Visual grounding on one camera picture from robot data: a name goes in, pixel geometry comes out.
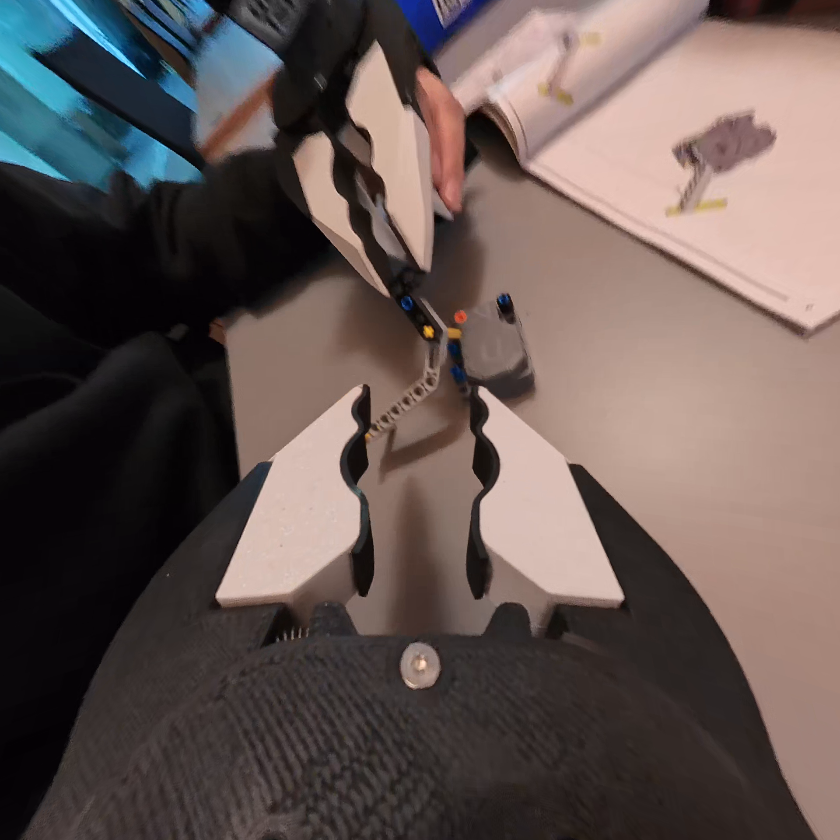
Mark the open instruction booklet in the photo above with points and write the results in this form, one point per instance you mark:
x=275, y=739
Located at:
x=656, y=216

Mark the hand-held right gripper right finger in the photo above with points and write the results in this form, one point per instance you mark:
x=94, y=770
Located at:
x=551, y=525

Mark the person's left forearm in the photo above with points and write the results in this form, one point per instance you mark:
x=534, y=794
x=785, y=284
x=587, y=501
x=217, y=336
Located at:
x=216, y=223

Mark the person's black clothing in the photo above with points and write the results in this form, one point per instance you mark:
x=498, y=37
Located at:
x=85, y=492

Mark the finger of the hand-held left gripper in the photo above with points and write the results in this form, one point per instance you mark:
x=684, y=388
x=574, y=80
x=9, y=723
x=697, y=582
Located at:
x=321, y=190
x=400, y=164

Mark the grey desk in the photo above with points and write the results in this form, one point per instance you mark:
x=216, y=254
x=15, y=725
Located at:
x=623, y=426

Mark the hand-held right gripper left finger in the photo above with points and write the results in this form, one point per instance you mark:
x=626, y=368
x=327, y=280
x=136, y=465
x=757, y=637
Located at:
x=295, y=525

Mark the grey toy brick beam assembly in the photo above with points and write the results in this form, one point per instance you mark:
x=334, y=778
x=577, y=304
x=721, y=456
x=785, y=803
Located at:
x=401, y=408

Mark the grey toy motor block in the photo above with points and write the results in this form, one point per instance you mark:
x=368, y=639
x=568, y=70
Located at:
x=499, y=354

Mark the dark metal bar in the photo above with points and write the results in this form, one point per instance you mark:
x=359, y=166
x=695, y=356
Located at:
x=118, y=92

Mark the person's left hand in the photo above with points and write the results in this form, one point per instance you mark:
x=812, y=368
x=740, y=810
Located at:
x=449, y=144

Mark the blue bin with white sticker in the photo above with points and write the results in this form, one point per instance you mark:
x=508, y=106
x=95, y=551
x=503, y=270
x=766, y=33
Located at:
x=453, y=16

